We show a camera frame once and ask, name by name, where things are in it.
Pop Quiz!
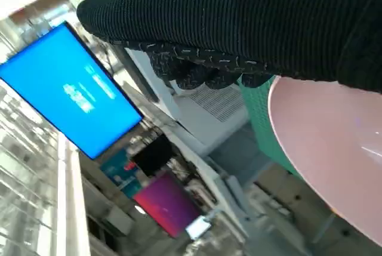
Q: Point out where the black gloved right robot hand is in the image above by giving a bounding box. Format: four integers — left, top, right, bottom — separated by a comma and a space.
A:
76, 0, 382, 94

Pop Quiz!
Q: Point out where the pink bowl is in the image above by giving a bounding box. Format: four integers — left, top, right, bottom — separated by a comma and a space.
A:
267, 75, 382, 248

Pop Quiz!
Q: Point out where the green cutting mat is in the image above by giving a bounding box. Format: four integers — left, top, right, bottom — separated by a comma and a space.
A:
239, 76, 300, 177

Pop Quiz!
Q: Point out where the white cabinet with mesh panel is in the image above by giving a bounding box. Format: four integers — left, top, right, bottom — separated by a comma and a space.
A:
125, 47, 251, 157

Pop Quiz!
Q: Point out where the black monitor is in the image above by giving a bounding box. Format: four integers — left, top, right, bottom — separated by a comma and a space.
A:
130, 134, 173, 177

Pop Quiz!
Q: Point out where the teal poster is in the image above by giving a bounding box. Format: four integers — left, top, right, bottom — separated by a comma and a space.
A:
99, 147, 141, 199

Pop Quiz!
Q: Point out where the purple red monitor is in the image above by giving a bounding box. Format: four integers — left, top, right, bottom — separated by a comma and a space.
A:
133, 172, 203, 238

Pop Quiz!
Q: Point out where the small white tablet screen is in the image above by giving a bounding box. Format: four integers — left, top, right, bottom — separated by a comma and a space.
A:
184, 215, 211, 239

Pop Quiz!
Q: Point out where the white shelving unit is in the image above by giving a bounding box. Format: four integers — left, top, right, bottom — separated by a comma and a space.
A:
56, 135, 92, 256

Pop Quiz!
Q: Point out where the large wall display screen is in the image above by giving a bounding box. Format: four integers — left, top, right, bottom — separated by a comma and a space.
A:
0, 21, 144, 161

